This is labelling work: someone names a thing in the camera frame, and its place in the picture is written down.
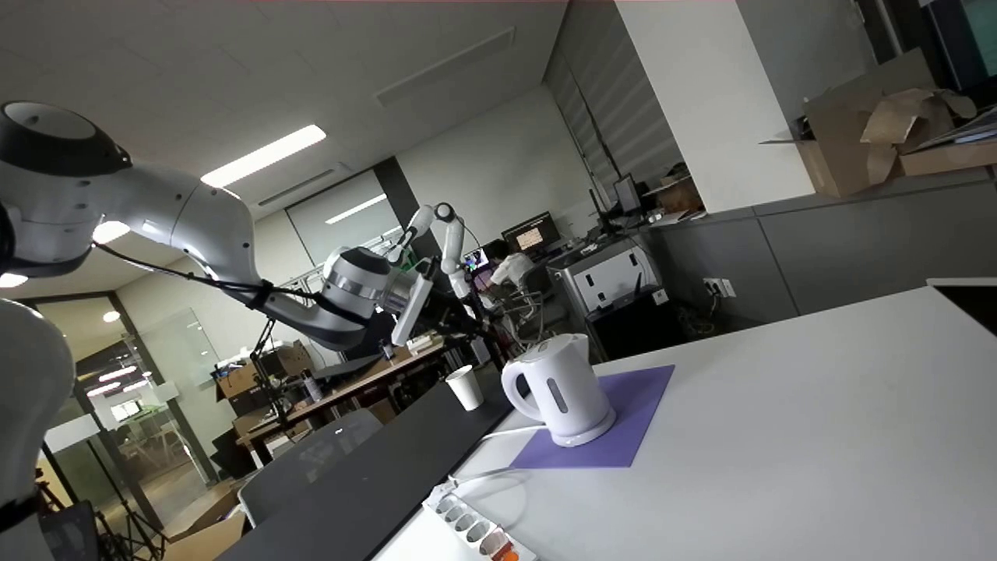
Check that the grey window blinds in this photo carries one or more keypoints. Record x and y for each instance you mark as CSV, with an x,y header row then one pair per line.
x,y
611,104

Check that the white electric kettle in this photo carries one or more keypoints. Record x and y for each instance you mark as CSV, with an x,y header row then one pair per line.
x,y
566,394

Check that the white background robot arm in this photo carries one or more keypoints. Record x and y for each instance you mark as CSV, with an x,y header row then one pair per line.
x,y
452,238

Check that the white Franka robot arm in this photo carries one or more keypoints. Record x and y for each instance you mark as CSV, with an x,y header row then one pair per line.
x,y
157,208

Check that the wooden table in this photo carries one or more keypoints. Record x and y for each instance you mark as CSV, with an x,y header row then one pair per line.
x,y
353,385

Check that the white paper cup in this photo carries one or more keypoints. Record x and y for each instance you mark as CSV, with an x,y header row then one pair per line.
x,y
467,391

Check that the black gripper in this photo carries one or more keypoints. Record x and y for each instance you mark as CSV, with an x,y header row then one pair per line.
x,y
451,305

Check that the large open cardboard box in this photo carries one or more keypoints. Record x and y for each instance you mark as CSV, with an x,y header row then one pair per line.
x,y
842,134

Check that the brown cardboard box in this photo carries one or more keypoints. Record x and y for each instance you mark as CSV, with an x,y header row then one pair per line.
x,y
208,534

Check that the white power strip orange switch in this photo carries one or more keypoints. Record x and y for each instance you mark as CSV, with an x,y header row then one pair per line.
x,y
468,532

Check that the grey partition wall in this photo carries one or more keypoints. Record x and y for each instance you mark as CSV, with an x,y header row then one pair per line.
x,y
852,251

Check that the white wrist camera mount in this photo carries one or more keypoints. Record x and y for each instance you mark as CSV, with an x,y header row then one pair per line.
x,y
410,306

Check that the grey white cabinet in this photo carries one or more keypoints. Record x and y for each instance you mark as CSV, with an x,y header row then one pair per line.
x,y
611,282

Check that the person in white shirt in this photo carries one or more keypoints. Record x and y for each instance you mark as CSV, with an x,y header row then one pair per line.
x,y
518,274

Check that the white wall socket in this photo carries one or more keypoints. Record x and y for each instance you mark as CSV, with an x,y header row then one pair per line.
x,y
720,287

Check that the flat cardboard box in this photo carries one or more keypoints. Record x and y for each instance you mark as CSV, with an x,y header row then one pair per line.
x,y
953,156

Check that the purple mat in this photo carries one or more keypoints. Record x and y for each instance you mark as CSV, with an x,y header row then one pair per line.
x,y
633,416

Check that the grey chair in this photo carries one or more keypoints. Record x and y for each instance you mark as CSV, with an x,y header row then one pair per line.
x,y
312,457

